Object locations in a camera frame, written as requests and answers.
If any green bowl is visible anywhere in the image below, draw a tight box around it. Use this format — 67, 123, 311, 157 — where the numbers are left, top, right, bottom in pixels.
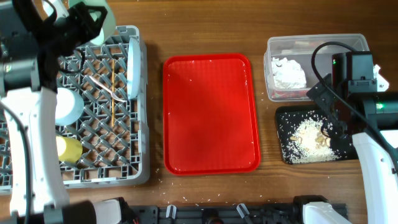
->
68, 0, 116, 45

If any white napkin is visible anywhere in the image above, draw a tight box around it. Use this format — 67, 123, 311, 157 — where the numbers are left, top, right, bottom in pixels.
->
271, 57, 307, 89

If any large light blue plate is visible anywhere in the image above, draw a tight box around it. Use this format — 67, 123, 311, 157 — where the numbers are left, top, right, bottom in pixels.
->
127, 37, 141, 100

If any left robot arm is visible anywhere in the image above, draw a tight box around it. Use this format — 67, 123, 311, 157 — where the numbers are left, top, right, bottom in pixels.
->
1, 1, 109, 223

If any red serving tray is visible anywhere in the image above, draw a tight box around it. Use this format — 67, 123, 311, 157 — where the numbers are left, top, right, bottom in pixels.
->
162, 53, 261, 176

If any leftover rice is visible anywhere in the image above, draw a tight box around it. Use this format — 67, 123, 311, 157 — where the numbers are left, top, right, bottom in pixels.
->
275, 110, 341, 165

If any yellow cup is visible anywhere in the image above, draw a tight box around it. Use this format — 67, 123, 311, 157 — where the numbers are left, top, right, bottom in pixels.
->
56, 136, 83, 163

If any small light blue bowl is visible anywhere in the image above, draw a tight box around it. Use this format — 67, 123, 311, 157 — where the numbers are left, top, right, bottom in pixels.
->
55, 88, 84, 126

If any wooden chopstick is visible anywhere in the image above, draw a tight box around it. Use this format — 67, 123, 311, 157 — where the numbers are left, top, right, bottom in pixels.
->
111, 59, 115, 128

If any clear plastic bin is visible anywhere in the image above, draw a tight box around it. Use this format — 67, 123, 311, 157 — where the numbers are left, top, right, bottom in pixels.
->
264, 34, 369, 102

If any grey dishwasher rack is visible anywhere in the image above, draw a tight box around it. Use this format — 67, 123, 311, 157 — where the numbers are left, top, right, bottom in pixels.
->
0, 25, 150, 195

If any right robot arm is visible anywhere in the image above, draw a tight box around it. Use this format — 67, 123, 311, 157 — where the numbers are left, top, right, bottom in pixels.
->
307, 75, 397, 223

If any white plastic fork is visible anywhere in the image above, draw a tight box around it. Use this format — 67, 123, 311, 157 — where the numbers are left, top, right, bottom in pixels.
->
88, 76, 126, 103

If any red snack wrapper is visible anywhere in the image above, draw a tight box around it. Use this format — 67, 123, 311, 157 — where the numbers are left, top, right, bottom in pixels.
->
273, 90, 307, 98

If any black waste tray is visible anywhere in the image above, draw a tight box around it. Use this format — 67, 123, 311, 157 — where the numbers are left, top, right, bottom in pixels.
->
275, 105, 358, 165

